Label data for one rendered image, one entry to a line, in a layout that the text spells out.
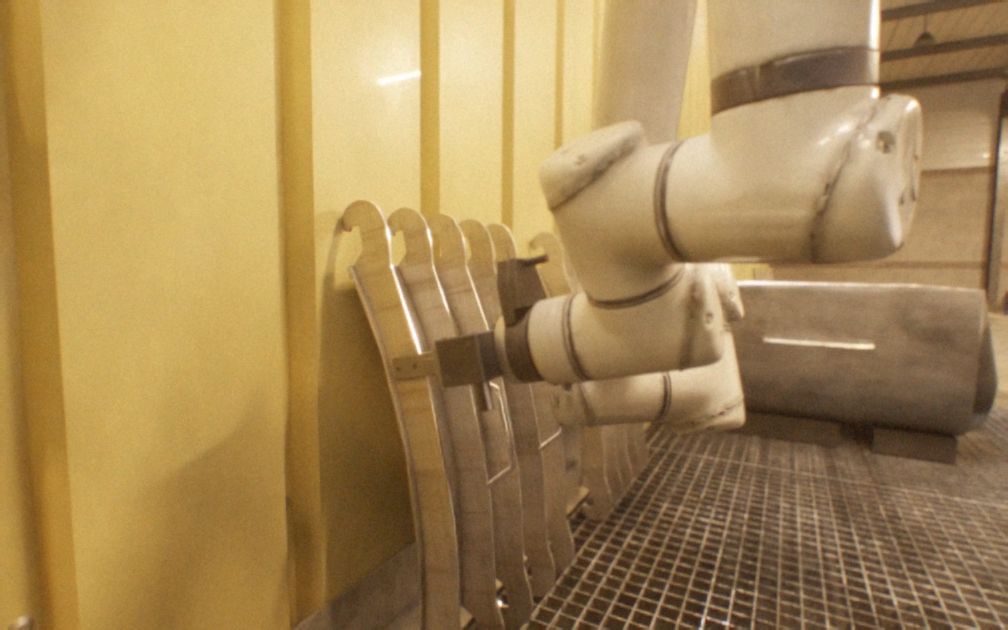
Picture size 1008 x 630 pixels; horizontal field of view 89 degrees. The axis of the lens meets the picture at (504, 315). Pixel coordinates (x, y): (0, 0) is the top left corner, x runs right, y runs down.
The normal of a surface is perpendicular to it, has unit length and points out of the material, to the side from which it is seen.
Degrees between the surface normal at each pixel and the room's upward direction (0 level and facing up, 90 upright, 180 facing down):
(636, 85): 102
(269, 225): 90
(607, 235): 123
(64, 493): 90
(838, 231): 132
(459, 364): 90
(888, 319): 91
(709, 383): 73
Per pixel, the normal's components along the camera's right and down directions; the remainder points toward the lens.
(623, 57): -0.63, 0.21
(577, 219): -0.57, 0.56
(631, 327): -0.36, 0.58
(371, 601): 0.87, 0.05
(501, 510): -0.48, 0.07
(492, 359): 0.85, -0.18
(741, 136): -0.85, 0.19
